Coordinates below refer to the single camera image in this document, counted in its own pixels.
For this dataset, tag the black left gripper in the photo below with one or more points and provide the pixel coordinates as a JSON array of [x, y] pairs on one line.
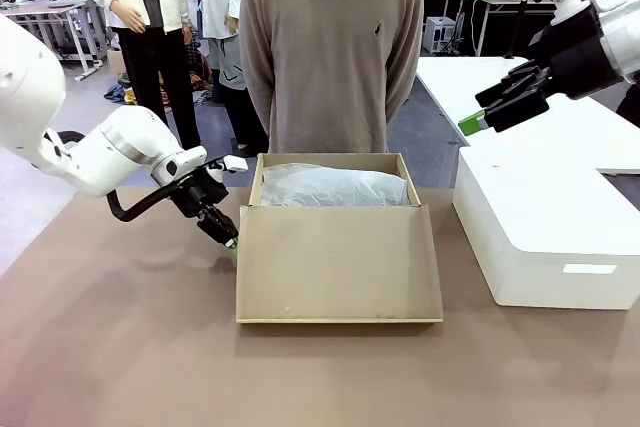
[[200, 194]]

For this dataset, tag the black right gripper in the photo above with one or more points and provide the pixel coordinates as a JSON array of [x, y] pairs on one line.
[[580, 57]]

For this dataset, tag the brown cardboard shoe box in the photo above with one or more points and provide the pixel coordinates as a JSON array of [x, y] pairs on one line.
[[335, 267]]

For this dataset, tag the white tissue wrapping paper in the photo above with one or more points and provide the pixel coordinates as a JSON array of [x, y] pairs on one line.
[[335, 187]]

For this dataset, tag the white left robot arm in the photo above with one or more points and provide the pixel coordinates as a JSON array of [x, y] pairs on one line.
[[120, 157]]

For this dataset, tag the brown topped background table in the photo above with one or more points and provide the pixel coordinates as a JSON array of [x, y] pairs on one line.
[[505, 2]]

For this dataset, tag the bystander in dark clothes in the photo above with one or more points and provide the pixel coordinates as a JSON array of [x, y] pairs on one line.
[[631, 104]]

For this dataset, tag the pile of clothes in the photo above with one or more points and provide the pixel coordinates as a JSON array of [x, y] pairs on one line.
[[120, 92]]

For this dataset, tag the person in beige sweater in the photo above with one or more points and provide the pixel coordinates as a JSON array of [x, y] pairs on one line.
[[330, 57]]

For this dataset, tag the mannequin in white shirt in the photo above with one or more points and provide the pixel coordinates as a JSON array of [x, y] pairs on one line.
[[225, 22]]

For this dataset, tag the mannequin in cream jacket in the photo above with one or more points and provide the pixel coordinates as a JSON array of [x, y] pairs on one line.
[[150, 22]]

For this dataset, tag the grey background workbench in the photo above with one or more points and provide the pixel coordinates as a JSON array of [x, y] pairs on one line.
[[45, 9]]

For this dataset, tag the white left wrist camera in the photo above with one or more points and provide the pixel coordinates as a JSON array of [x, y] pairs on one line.
[[235, 163]]

